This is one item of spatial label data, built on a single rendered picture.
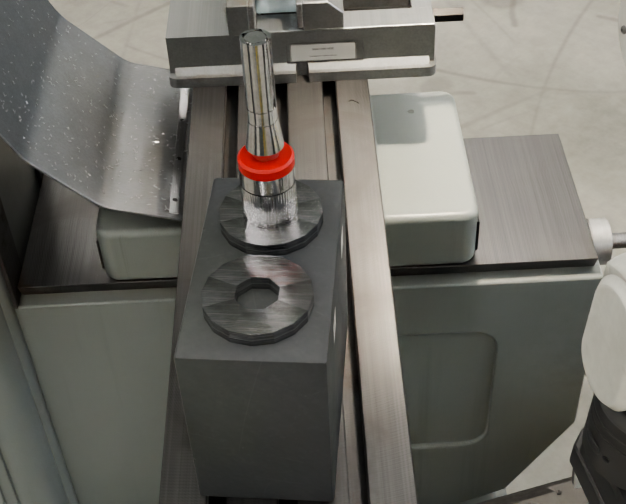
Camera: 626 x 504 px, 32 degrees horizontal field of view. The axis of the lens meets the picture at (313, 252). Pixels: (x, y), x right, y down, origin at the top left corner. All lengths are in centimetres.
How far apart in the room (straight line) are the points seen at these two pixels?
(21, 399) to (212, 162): 48
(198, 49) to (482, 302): 51
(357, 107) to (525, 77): 179
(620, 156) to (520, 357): 138
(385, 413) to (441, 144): 57
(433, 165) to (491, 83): 166
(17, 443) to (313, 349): 87
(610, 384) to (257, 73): 34
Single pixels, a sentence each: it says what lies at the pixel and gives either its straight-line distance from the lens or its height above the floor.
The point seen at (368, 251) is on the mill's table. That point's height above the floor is 95.
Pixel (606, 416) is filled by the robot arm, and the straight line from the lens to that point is 83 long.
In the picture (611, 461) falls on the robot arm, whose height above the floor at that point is 110.
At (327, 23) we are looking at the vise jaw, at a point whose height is 103.
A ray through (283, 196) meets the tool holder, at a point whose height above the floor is 119.
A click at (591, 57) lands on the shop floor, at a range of 327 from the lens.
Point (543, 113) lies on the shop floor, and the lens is 303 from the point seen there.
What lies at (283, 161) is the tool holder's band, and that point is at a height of 122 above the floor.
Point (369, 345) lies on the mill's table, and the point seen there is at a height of 95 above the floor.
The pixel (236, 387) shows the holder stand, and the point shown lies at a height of 111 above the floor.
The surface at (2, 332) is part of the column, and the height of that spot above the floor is 71.
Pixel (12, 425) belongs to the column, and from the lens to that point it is 163.
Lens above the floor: 177
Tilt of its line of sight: 43 degrees down
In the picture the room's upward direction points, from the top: 3 degrees counter-clockwise
